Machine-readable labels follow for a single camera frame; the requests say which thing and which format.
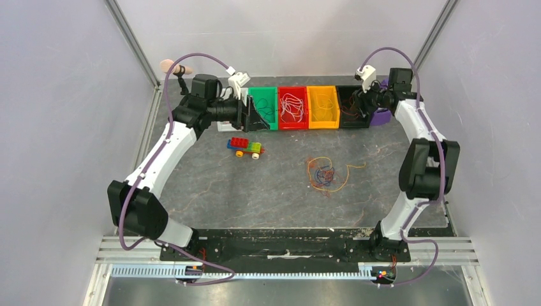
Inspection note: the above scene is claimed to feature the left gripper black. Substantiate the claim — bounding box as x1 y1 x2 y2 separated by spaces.
207 91 269 133

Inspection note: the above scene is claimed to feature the dark blue cable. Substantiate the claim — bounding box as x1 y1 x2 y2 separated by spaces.
255 98 276 123

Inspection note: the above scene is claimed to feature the dark red cable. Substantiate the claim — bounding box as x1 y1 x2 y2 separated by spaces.
340 94 364 121

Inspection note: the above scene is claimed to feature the white cable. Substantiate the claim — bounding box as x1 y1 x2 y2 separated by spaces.
280 93 306 123

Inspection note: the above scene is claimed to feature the yellow cable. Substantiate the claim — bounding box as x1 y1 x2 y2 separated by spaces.
315 94 337 115

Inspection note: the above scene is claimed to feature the coloured cable bundle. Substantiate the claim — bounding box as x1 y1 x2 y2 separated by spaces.
306 157 367 198

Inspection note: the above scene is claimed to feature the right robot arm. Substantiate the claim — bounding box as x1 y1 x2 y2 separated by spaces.
352 65 460 261

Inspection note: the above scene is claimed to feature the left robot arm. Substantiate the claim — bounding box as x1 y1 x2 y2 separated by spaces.
107 72 268 261

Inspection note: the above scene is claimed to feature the purple metronome holder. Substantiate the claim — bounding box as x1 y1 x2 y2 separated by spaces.
370 78 392 126

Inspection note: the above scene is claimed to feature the black bin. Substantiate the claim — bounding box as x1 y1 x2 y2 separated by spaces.
336 85 369 129

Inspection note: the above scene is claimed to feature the green bin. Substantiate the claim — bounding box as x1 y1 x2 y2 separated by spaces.
248 87 278 130

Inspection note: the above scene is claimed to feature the toy brick car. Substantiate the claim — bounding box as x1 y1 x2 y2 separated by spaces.
227 137 265 160

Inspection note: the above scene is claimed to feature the white bin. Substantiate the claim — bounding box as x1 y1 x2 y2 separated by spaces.
216 121 238 132

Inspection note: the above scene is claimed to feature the red bin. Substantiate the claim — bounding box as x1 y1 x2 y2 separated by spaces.
278 87 309 130

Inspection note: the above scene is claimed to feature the yellow bin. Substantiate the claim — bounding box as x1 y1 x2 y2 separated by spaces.
306 85 340 129

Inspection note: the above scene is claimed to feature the pink microphone on stand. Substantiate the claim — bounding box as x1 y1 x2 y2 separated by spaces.
159 59 193 95

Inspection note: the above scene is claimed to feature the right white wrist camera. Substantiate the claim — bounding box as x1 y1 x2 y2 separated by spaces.
353 65 376 93

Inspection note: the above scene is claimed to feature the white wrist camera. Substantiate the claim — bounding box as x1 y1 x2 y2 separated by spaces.
353 65 376 93
226 66 251 99

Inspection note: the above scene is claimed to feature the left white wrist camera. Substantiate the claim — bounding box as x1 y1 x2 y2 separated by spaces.
226 66 251 99

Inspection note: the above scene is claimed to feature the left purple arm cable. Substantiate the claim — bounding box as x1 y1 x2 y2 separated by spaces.
117 52 236 287

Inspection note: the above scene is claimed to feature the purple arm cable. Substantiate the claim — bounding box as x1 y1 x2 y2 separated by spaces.
359 46 447 289
117 52 236 287

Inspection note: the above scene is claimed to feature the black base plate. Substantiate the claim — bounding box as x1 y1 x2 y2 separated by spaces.
186 228 411 274

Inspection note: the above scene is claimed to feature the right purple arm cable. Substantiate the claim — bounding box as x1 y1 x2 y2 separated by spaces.
359 46 447 289

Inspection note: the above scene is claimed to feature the white slotted cable duct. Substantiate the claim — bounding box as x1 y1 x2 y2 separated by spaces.
111 264 389 281

